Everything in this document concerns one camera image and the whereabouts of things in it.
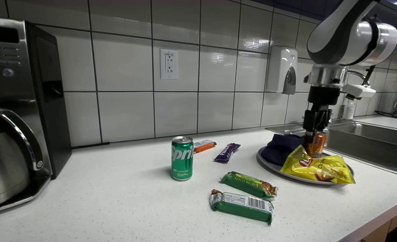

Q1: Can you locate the orange soda can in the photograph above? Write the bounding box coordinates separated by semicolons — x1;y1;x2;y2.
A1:
304;132;327;159

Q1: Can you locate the white soap dispenser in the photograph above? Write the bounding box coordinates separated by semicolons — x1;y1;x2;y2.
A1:
265;46;298;95

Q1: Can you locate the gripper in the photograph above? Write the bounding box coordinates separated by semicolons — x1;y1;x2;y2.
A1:
302;86;341;148

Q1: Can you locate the purple candy bar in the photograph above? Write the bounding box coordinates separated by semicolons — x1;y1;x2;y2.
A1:
214;143;241;164

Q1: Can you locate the white wall socket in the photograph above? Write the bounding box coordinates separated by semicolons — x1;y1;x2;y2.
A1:
160;49;179;80

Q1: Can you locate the green granola bar with barcode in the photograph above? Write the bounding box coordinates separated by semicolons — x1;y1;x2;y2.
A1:
209;189;275;226

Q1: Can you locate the orange snack bar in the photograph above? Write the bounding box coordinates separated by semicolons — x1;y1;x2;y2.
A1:
193;139;217;154

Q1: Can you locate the clear pump bottle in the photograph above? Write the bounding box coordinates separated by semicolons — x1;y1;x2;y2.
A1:
341;95;356;120

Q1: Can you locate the dark blue cloth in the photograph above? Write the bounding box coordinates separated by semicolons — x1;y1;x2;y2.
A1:
260;133;305;166

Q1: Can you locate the steel coffee maker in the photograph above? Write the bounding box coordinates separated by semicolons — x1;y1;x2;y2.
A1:
0;16;72;216

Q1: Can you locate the yellow chip bag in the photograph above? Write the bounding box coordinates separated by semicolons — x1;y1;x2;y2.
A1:
280;145;356;185

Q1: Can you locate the chrome tap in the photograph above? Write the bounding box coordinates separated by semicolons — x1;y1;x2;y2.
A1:
346;70;368;85

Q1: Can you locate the green soda can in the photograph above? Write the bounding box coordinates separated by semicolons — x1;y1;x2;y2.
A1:
171;136;194;182

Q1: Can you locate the steel coffee carafe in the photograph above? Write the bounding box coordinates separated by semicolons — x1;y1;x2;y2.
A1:
0;104;53;213

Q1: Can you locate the steel sink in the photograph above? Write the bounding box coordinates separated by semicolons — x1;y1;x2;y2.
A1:
265;119;397;177

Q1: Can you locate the grey round plate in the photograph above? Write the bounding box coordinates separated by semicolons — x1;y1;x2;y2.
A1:
256;146;355;186

